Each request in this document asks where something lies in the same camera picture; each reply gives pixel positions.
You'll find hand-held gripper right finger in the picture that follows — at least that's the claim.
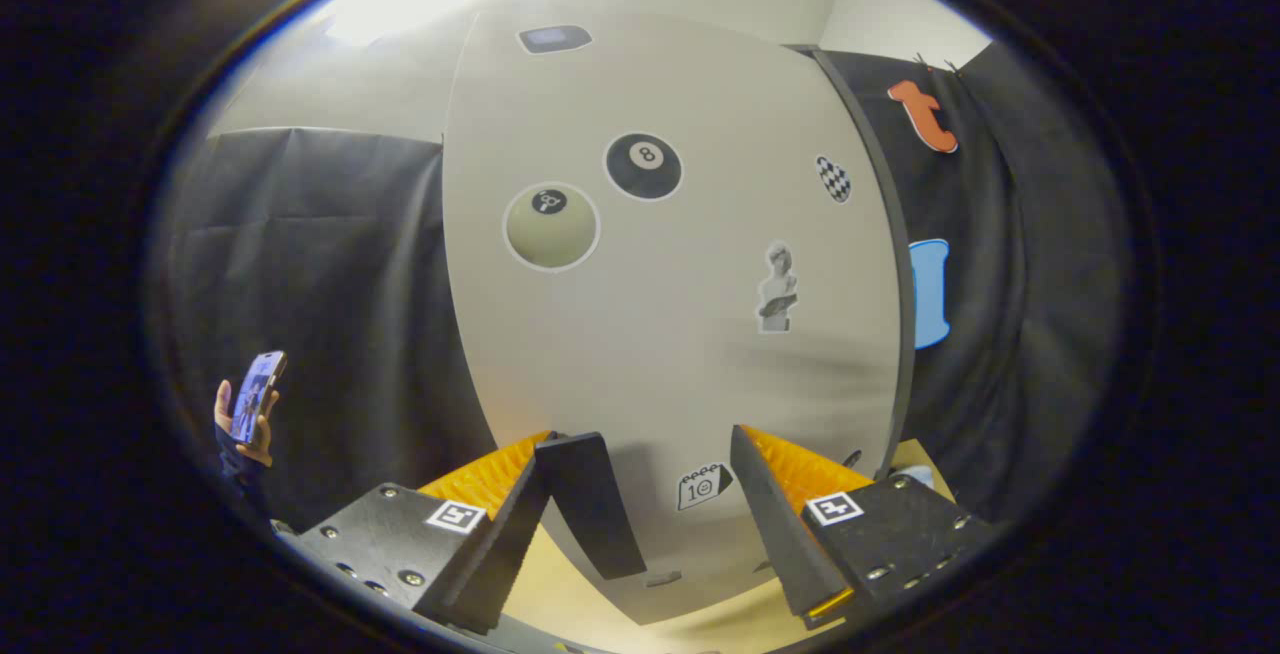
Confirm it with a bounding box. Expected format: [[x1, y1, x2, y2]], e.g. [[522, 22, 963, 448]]
[[730, 424, 1001, 632]]

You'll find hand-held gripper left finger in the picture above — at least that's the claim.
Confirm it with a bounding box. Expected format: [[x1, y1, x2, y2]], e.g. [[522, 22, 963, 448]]
[[270, 431, 556, 635]]

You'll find black door handle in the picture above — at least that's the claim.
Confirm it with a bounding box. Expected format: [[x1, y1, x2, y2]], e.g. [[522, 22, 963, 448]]
[[535, 432, 649, 581]]

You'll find dark grey cabinet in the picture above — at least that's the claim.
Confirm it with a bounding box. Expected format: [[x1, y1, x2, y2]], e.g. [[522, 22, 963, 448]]
[[790, 44, 918, 480]]

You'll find smartphone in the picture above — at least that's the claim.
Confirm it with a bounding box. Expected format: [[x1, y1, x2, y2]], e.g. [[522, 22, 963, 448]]
[[230, 350, 288, 445]]

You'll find black backdrop cloth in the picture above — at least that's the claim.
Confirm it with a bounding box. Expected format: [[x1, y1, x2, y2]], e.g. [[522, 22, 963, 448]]
[[150, 44, 1136, 535]]

